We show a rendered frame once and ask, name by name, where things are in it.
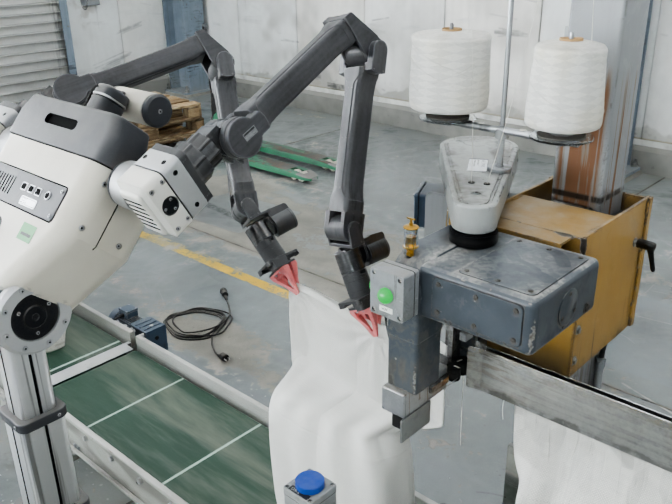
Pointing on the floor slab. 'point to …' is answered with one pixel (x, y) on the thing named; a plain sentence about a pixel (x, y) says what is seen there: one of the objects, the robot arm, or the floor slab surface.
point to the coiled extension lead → (204, 329)
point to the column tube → (581, 13)
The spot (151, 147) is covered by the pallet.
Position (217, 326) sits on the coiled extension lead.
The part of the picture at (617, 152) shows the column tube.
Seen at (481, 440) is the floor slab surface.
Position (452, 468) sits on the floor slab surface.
